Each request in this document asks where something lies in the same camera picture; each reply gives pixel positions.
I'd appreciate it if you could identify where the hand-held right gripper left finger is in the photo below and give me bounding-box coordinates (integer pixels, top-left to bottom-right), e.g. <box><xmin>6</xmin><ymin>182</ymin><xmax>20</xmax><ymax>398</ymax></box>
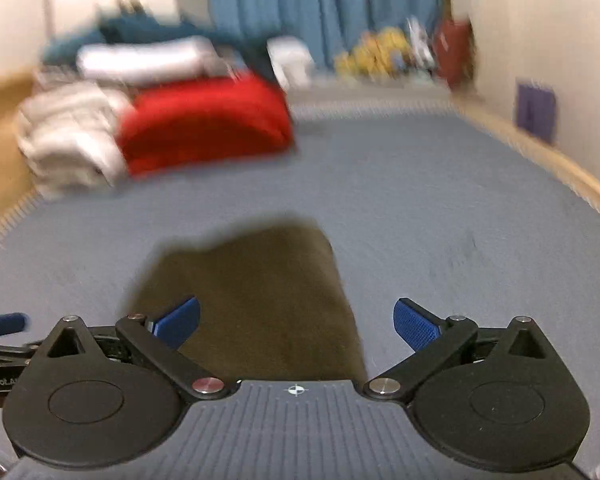
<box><xmin>44</xmin><ymin>296</ymin><xmax>227</xmax><ymax>401</ymax></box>

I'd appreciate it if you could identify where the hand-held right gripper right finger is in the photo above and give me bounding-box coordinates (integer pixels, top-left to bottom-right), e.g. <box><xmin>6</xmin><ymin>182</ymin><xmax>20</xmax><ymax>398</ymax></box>
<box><xmin>364</xmin><ymin>297</ymin><xmax>552</xmax><ymax>401</ymax></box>

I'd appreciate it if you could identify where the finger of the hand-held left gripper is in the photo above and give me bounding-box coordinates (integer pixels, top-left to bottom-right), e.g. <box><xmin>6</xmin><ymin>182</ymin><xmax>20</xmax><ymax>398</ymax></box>
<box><xmin>0</xmin><ymin>312</ymin><xmax>30</xmax><ymax>340</ymax></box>

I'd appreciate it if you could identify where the olive green towel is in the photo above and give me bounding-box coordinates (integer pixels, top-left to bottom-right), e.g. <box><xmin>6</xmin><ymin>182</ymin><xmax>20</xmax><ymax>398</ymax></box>
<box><xmin>125</xmin><ymin>221</ymin><xmax>368</xmax><ymax>383</ymax></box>

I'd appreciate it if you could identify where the grey-blue bed mattress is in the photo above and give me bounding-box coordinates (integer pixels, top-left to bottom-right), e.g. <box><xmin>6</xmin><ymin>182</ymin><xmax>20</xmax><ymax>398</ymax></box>
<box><xmin>0</xmin><ymin>97</ymin><xmax>600</xmax><ymax>476</ymax></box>

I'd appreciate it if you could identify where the folded white blanket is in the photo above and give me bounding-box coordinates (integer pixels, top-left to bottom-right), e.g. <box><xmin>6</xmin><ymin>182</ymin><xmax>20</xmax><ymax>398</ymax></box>
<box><xmin>16</xmin><ymin>82</ymin><xmax>136</xmax><ymax>196</ymax></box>

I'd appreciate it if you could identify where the folded red blanket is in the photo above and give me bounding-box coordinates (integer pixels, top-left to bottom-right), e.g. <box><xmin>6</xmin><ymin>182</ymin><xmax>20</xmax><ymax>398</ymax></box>
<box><xmin>117</xmin><ymin>72</ymin><xmax>296</xmax><ymax>176</ymax></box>

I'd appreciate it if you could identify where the grey folded cloth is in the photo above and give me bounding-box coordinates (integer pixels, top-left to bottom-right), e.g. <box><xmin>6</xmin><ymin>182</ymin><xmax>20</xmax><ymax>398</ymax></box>
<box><xmin>76</xmin><ymin>36</ymin><xmax>218</xmax><ymax>86</ymax></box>

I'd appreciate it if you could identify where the dark red suitcase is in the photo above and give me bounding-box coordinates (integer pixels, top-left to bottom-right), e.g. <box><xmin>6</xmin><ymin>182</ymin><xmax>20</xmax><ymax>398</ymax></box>
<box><xmin>432</xmin><ymin>19</ymin><xmax>476</xmax><ymax>92</ymax></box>

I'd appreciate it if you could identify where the pile of yellow plush toys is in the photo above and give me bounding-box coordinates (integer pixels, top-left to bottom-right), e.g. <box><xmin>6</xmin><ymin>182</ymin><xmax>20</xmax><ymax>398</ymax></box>
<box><xmin>335</xmin><ymin>27</ymin><xmax>421</xmax><ymax>80</ymax></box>

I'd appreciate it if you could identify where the teal blanket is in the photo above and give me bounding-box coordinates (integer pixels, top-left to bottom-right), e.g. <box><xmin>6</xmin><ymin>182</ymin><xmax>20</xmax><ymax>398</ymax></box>
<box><xmin>41</xmin><ymin>12</ymin><xmax>276</xmax><ymax>73</ymax></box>

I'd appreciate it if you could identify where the blue curtain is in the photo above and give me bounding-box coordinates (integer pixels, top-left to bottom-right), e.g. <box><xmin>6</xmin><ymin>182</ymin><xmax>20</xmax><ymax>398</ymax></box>
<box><xmin>204</xmin><ymin>0</ymin><xmax>445</xmax><ymax>73</ymax></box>

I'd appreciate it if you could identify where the wooden bed frame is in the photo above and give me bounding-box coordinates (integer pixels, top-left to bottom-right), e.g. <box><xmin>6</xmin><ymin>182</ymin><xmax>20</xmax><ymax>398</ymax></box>
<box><xmin>0</xmin><ymin>72</ymin><xmax>600</xmax><ymax>256</ymax></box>

